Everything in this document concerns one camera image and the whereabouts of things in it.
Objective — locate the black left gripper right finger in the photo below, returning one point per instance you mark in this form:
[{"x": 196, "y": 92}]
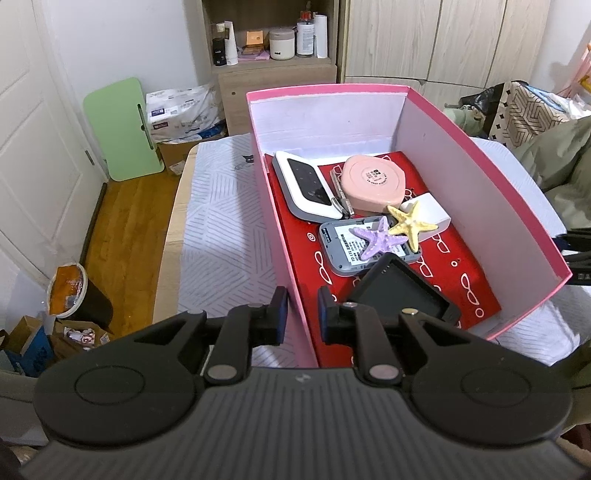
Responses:
[{"x": 359, "y": 327}]

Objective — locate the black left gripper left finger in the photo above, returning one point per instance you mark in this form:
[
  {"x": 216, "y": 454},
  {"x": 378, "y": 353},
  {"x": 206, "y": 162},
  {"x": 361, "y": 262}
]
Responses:
[{"x": 234, "y": 336}]

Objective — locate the black battery cover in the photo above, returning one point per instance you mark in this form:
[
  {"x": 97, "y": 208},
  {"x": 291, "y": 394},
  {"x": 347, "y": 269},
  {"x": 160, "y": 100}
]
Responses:
[{"x": 391, "y": 285}]

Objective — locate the grey router back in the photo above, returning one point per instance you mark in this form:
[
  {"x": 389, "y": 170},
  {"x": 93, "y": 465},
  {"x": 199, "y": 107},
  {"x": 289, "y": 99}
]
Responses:
[{"x": 343, "y": 249}]

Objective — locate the purple starfish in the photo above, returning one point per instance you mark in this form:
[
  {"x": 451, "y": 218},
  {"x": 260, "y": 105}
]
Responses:
[{"x": 380, "y": 241}]

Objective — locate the yellow starfish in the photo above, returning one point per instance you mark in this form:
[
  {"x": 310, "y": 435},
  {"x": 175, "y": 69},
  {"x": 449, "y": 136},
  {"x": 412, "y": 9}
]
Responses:
[{"x": 410, "y": 224}]

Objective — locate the silver nail clipper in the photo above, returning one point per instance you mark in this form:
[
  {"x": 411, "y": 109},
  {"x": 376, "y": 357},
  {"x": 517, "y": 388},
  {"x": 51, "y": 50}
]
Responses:
[{"x": 346, "y": 206}]

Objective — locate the white rectangular block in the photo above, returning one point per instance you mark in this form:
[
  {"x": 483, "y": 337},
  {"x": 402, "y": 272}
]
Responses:
[{"x": 429, "y": 211}]

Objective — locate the pink round case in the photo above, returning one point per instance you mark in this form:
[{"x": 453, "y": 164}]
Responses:
[{"x": 373, "y": 183}]

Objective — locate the white pocket wifi router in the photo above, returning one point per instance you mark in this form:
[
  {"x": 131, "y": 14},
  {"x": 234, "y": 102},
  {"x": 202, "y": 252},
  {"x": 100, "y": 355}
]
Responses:
[{"x": 305, "y": 189}]

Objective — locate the pink storage box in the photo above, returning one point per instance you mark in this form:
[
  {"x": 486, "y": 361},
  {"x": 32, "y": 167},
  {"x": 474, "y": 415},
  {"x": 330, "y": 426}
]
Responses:
[{"x": 378, "y": 146}]

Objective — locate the white patterned bed sheet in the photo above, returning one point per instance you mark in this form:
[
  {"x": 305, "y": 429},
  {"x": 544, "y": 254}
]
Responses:
[{"x": 225, "y": 256}]

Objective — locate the patterned tote bag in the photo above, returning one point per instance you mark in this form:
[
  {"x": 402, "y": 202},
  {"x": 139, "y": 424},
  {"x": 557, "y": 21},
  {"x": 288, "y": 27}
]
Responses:
[{"x": 524, "y": 112}]

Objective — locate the trash bin with orange bag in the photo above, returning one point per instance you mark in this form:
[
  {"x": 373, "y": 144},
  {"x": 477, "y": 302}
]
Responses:
[{"x": 71, "y": 295}]

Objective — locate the brown cardboard box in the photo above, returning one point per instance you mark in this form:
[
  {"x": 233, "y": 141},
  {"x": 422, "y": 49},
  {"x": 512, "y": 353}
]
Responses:
[{"x": 174, "y": 155}]

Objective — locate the white plastic package bundle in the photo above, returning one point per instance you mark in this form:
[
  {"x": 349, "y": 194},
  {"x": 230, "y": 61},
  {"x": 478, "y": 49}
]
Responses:
[{"x": 181, "y": 115}]

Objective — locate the light wood wardrobe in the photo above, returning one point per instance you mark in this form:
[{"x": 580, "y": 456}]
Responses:
[{"x": 443, "y": 49}]

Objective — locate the white door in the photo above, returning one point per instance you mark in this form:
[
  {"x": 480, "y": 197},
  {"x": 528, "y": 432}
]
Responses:
[{"x": 49, "y": 183}]

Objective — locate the wooden shelf cabinet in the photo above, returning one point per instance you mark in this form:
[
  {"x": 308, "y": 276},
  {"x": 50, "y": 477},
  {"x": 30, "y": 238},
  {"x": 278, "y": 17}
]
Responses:
[{"x": 235, "y": 81}]

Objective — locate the green folding table board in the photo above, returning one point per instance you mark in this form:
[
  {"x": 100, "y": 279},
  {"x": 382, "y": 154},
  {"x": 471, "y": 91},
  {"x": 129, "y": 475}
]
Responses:
[{"x": 116, "y": 115}]

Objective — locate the white spray bottle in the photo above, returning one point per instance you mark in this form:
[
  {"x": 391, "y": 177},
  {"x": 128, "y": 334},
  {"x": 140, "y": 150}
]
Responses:
[{"x": 231, "y": 50}]

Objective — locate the white cream jar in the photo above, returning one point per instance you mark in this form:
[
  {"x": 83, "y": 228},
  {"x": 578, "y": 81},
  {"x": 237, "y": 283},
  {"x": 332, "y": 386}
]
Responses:
[{"x": 282, "y": 42}]

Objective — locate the white bottle on shelf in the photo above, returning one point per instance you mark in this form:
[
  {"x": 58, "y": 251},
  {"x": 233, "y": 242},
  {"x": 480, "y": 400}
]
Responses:
[{"x": 305, "y": 35}]

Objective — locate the white roll on shelf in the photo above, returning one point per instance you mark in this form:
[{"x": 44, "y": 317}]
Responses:
[{"x": 321, "y": 36}]

